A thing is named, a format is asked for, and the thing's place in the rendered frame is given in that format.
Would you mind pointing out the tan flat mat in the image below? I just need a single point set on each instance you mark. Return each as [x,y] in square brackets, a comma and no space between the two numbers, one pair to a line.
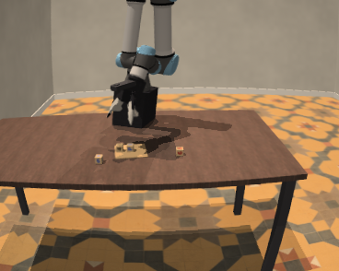
[139,152]

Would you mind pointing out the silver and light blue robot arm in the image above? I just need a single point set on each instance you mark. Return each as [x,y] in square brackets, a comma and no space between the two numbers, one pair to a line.
[139,61]

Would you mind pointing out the tan letter block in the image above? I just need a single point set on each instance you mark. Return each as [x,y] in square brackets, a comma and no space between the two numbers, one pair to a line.
[119,147]
[130,147]
[179,151]
[99,159]

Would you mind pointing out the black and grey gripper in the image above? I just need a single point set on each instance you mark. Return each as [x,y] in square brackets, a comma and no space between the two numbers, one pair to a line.
[129,95]

